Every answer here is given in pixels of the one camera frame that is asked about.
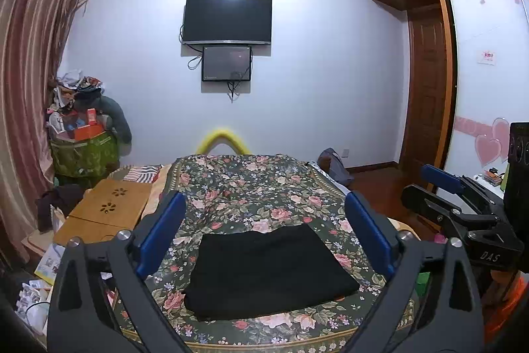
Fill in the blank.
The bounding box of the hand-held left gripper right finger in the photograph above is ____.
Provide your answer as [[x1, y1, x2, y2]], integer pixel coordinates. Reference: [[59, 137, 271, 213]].
[[343, 191, 485, 353]]

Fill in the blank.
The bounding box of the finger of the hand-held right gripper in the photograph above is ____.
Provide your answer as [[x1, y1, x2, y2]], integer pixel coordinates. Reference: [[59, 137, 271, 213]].
[[421, 165, 506, 213], [400, 184, 502, 239]]

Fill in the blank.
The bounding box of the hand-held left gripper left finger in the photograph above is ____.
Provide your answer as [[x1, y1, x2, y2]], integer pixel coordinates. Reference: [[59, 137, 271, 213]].
[[47, 191, 187, 353]]

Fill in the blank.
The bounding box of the black printed t-shirt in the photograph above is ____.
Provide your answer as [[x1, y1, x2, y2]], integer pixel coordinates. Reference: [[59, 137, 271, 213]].
[[183, 223, 361, 323]]

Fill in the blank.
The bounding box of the pile of clothes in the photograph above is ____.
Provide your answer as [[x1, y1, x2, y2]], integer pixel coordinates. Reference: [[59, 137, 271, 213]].
[[47, 69, 104, 122]]

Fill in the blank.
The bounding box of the beige bed sheet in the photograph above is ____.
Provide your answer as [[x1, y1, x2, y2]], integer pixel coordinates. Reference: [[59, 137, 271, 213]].
[[142, 165, 176, 217]]

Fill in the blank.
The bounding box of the wooden lap desk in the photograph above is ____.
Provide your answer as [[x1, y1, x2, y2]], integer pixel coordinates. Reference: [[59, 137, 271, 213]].
[[53, 178, 153, 244]]

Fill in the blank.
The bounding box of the striped pillow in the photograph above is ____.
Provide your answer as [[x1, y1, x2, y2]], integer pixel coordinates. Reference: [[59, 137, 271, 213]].
[[109, 165, 164, 184]]

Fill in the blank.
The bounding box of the dark bag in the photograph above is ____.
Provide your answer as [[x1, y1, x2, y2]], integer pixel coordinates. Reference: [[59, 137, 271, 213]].
[[317, 147, 355, 188]]

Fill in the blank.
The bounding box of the wooden door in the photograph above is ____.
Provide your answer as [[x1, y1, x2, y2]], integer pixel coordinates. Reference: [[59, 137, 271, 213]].
[[407, 6, 450, 167]]

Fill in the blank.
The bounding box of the floral blanket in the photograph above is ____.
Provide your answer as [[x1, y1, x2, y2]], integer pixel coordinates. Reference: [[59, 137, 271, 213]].
[[111, 154, 418, 346]]

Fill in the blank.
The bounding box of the dark cloth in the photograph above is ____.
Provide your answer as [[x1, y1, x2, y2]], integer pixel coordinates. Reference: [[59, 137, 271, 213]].
[[36, 184, 85, 232]]

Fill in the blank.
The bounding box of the green patterned bag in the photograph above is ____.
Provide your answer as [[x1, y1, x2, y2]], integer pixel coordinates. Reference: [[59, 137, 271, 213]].
[[50, 130, 120, 178]]

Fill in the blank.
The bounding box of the yellow hoop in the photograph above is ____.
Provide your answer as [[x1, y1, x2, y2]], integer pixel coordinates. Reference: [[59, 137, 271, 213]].
[[196, 130, 253, 155]]

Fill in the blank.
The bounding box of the orange box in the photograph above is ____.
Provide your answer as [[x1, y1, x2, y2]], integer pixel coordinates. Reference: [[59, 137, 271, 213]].
[[73, 123, 104, 141]]

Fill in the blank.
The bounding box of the pile of papers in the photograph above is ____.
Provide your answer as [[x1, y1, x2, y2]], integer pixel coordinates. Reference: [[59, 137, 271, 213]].
[[16, 241, 62, 337]]

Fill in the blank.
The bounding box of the white wardrobe door with hearts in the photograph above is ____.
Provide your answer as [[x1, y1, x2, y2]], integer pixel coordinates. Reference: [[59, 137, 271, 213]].
[[438, 0, 529, 190]]

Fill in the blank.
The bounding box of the striped pink curtain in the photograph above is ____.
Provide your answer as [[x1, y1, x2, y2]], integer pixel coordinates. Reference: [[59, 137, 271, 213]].
[[0, 0, 91, 254]]

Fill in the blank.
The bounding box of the monitor cable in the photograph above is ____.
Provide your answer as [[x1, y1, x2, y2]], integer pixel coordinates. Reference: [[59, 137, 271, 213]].
[[228, 71, 244, 104]]

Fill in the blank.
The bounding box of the small wall monitor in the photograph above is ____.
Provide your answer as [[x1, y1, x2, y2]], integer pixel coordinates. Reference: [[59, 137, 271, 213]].
[[202, 46, 253, 82]]

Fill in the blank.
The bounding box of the wall television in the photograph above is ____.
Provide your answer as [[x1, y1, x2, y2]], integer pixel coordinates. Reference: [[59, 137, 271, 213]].
[[182, 0, 272, 46]]

